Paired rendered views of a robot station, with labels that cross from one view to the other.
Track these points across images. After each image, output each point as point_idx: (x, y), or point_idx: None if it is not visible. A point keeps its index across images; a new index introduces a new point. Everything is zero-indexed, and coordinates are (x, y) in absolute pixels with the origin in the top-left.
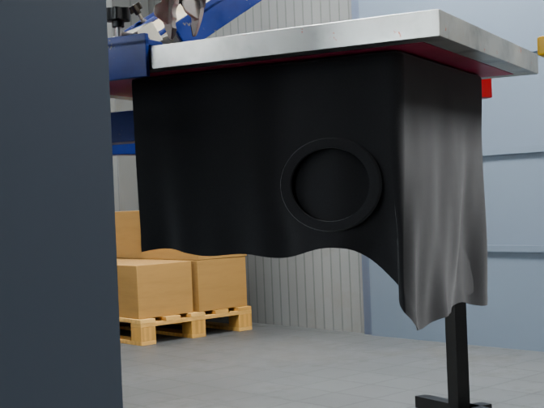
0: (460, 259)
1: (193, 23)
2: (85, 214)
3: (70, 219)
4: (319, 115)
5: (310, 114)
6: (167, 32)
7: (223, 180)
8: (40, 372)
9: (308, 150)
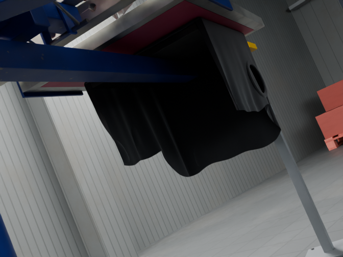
0: (201, 147)
1: (123, 14)
2: None
3: None
4: (244, 51)
5: (242, 50)
6: (115, 14)
7: (238, 75)
8: None
9: (249, 63)
